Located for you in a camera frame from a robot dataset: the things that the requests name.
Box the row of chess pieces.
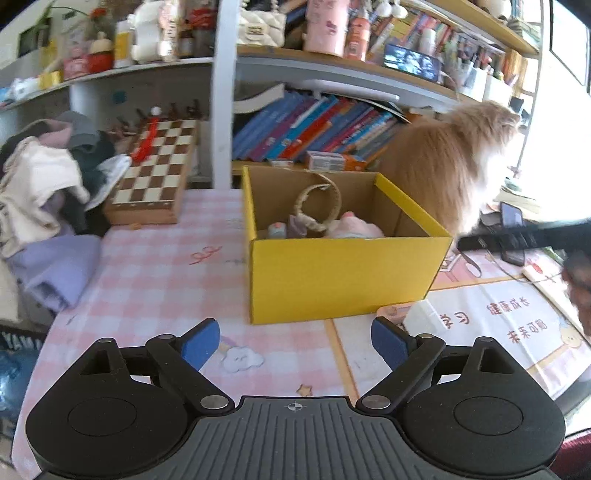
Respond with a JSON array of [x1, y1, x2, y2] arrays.
[[108, 99, 204, 139]]

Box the red bowl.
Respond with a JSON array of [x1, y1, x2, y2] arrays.
[[88, 37, 115, 72]]

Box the white light cloth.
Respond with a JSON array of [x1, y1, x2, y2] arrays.
[[85, 154, 132, 210]]

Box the white plastic bottle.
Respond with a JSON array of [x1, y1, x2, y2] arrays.
[[418, 28, 437, 58]]

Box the white garment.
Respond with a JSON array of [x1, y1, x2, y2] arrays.
[[0, 138, 90, 259]]

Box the pink tin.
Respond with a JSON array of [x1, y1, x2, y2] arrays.
[[62, 55, 90, 80]]

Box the smartphone showing video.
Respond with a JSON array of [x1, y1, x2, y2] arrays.
[[383, 44, 441, 83]]

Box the white storage box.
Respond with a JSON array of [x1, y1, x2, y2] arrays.
[[482, 74, 513, 106]]

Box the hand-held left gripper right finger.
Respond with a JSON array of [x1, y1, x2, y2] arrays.
[[356, 316, 515, 413]]

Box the stack of books and papers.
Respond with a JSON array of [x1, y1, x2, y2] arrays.
[[480, 185, 541, 227]]

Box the fluffy orange cat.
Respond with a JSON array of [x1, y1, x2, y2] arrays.
[[381, 100, 522, 238]]

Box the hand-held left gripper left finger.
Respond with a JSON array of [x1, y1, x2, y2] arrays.
[[76, 318, 234, 413]]

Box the orange white carton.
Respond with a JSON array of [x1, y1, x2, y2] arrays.
[[305, 150, 368, 172]]

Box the clear pen holder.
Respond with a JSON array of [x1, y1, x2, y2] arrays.
[[443, 39, 485, 100]]

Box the printed desk mat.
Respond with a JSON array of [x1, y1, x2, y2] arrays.
[[332, 249, 591, 402]]

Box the dried flower bouquet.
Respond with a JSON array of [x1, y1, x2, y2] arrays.
[[60, 0, 116, 42]]

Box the small yellow box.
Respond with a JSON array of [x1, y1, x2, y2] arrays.
[[39, 39, 63, 90]]

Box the wooden chessboard box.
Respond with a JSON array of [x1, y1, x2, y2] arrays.
[[104, 119, 200, 225]]

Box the person's right hand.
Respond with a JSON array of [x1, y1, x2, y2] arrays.
[[563, 251, 591, 337]]

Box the white bookshelf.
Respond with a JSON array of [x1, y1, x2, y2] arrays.
[[0, 0, 543, 190]]

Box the purple garment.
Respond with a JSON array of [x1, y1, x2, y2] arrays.
[[7, 233, 103, 315]]

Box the white quilted handbag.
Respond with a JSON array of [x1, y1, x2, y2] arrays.
[[238, 0, 287, 47]]

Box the red packaged item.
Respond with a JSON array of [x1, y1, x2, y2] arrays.
[[185, 0, 215, 58]]

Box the orange upright books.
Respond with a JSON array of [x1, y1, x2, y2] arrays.
[[501, 46, 529, 93]]

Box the row of colourful upright books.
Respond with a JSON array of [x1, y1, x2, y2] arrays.
[[369, 0, 455, 51]]

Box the black picture frame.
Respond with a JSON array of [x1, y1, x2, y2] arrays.
[[549, 0, 591, 88]]

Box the mauve hair claw clip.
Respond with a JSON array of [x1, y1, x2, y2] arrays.
[[288, 215, 319, 237]]

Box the pink plush toy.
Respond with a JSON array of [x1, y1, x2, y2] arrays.
[[323, 211, 386, 238]]

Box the blue plastic bag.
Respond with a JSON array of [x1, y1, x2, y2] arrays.
[[0, 351, 42, 416]]

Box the beige headband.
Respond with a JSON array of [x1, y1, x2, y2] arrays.
[[295, 183, 342, 234]]

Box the grey pink beanie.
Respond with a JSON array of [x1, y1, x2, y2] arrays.
[[2, 111, 100, 151]]

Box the white pink plush figure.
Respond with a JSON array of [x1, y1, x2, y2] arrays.
[[130, 0, 181, 64]]

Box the red knitted garment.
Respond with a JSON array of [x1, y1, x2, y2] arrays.
[[561, 429, 591, 480]]

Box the dark garment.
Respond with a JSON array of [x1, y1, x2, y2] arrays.
[[60, 138, 116, 236]]

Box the row of leaning blue books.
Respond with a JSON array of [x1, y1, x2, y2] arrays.
[[231, 90, 400, 162]]

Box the yellow cardboard box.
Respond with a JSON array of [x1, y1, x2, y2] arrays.
[[241, 165, 454, 325]]

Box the red ornament white pompom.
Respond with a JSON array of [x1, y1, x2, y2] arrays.
[[130, 107, 163, 162]]

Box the black box white lettering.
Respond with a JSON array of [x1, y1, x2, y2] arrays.
[[0, 325, 47, 357]]

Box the black smartphone on stand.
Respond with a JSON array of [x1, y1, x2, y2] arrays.
[[500, 202, 527, 267]]

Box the pink tumbler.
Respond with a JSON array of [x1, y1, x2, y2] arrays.
[[304, 0, 349, 57]]

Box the yellow white bottle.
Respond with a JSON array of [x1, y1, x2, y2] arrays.
[[114, 21, 134, 69]]

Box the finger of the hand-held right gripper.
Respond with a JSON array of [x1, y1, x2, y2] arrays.
[[457, 220, 591, 253]]

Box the pink checked tablecloth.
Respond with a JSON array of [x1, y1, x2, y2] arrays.
[[11, 187, 361, 462]]

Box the orange pink bottle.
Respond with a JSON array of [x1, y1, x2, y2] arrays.
[[344, 7, 372, 62]]

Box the white booklet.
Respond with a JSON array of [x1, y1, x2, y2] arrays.
[[233, 83, 286, 114]]

